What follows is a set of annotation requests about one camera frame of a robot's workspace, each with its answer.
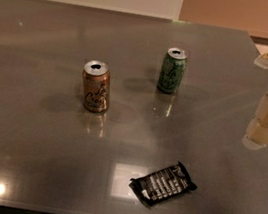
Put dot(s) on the green LaCroix can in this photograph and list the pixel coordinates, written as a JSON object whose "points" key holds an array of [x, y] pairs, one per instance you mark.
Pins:
{"points": [[172, 71]]}

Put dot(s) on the orange LaCroix can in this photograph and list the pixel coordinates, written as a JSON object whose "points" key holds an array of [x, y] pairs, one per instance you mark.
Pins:
{"points": [[96, 82]]}

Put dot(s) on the black rxbar chocolate wrapper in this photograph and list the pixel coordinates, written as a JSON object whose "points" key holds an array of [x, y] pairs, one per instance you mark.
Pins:
{"points": [[162, 185]]}

